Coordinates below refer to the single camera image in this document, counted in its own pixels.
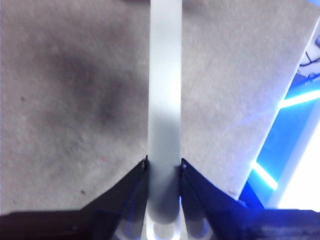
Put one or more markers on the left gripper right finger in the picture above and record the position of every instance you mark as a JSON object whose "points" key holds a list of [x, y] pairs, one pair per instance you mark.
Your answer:
{"points": [[237, 222]]}

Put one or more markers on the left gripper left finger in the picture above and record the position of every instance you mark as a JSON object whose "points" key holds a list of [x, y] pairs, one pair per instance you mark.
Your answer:
{"points": [[75, 225]]}

